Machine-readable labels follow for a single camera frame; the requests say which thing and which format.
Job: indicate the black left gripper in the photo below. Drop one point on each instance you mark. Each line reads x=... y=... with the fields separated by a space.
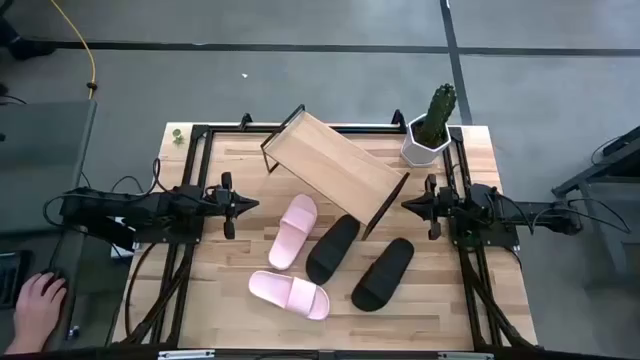
x=227 y=205

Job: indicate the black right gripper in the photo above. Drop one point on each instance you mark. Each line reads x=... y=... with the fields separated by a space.
x=434 y=206

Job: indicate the pink slide sandal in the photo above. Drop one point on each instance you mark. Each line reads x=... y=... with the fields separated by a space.
x=292 y=235
x=285 y=292

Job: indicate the black slide sandal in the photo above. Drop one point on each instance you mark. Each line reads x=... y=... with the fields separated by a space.
x=382 y=275
x=330 y=250

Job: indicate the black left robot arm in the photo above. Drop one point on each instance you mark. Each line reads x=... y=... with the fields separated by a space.
x=125 y=210

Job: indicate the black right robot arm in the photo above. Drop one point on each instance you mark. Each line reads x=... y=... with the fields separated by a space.
x=525 y=212

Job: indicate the white hexagonal plant pot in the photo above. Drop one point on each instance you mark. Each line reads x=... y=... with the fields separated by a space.
x=412 y=150

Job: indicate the green cactus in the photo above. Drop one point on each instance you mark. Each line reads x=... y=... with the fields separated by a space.
x=439 y=115

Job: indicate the white box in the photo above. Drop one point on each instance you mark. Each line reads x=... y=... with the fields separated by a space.
x=120 y=250

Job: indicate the grey metal side table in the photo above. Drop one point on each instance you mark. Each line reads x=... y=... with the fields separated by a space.
x=600 y=192

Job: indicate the dark grey desk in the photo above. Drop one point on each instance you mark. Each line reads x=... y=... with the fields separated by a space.
x=90 y=310

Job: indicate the grey desk panel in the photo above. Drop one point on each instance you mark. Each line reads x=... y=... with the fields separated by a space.
x=40 y=160

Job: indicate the person's hand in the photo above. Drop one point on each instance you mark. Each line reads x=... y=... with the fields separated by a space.
x=35 y=310

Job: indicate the black keyboard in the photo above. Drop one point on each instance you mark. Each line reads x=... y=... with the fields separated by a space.
x=12 y=280

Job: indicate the person's shoe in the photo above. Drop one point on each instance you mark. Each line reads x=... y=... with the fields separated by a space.
x=30 y=49

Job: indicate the black aluminium table frame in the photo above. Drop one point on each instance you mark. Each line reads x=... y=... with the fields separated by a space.
x=235 y=129

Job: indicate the wooden shelf black metal frame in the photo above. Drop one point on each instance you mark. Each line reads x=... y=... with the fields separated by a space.
x=335 y=165

